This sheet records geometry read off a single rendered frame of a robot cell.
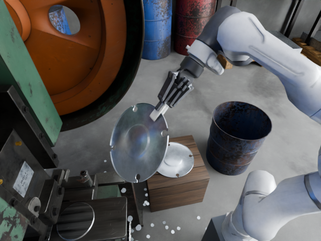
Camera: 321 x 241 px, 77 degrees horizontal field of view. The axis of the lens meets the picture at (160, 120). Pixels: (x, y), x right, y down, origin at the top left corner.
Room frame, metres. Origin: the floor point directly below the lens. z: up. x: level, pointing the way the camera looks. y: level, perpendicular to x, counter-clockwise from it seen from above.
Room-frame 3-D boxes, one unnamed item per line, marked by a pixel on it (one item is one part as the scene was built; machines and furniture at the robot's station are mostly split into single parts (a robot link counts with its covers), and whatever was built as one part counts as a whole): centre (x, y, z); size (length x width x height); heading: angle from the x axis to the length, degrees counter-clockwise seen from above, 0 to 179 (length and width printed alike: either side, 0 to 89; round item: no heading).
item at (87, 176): (0.43, 0.31, 0.75); 0.03 x 0.03 x 0.10; 6
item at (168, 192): (0.81, -0.08, 0.18); 0.40 x 0.38 x 0.35; 101
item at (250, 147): (1.07, -0.60, 0.24); 0.42 x 0.42 x 0.48
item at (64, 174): (0.41, 0.44, 0.76); 0.17 x 0.06 x 0.10; 6
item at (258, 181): (0.35, -0.37, 0.71); 0.18 x 0.11 x 0.25; 158
